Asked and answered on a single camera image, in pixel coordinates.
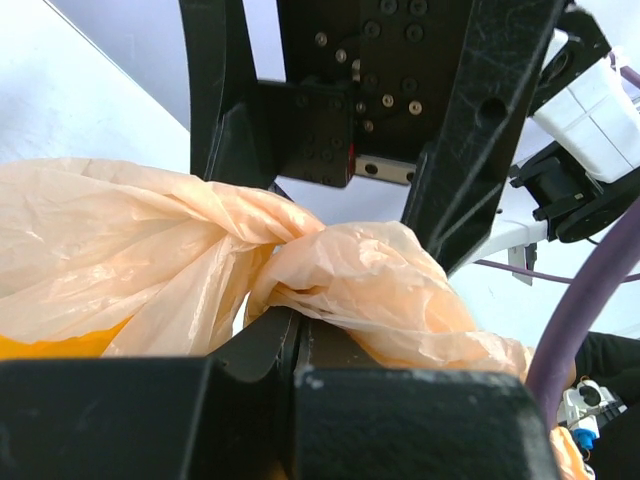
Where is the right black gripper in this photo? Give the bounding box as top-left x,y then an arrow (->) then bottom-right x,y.
179,0 -> 565,274

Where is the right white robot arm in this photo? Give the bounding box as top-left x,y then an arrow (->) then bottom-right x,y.
180,1 -> 639,271

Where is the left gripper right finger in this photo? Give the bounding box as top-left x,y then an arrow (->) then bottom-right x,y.
293,320 -> 560,479

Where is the orange plastic bag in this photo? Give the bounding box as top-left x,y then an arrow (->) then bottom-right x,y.
1,158 -> 591,479

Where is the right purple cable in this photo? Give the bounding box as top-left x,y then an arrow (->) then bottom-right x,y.
474,49 -> 640,436

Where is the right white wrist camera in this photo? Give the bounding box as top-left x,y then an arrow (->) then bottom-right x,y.
533,58 -> 639,183

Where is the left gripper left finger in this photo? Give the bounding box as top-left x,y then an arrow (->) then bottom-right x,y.
1,308 -> 300,479

